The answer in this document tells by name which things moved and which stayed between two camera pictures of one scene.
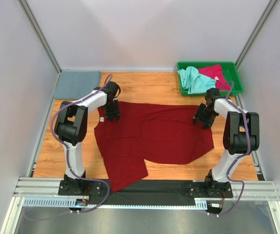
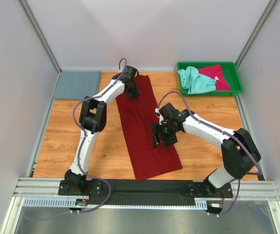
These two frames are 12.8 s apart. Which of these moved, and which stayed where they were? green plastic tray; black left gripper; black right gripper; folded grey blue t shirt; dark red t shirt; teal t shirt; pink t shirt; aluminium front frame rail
Moved: dark red t shirt; black left gripper; black right gripper
Stayed: teal t shirt; folded grey blue t shirt; green plastic tray; aluminium front frame rail; pink t shirt
